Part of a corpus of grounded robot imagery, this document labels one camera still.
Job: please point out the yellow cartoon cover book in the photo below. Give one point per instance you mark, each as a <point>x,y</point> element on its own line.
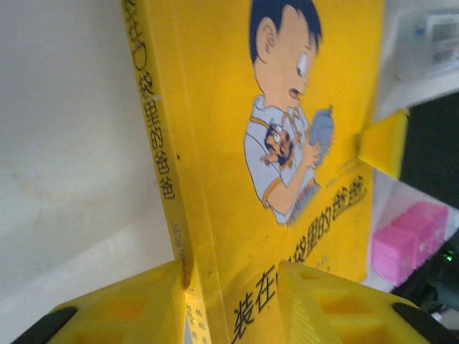
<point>222,107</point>

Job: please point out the clear plastic compass set box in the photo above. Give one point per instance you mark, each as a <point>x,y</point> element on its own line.
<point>430,36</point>

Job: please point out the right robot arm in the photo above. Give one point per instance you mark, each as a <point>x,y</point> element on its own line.
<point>444,286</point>

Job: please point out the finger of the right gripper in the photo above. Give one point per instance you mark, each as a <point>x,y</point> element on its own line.
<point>385,147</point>

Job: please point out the pink plastic box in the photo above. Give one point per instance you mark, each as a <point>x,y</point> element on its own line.
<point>401,247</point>

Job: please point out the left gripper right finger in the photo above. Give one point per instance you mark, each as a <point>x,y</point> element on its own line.
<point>340,315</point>

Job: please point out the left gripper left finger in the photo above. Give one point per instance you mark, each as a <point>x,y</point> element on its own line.
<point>125,315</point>

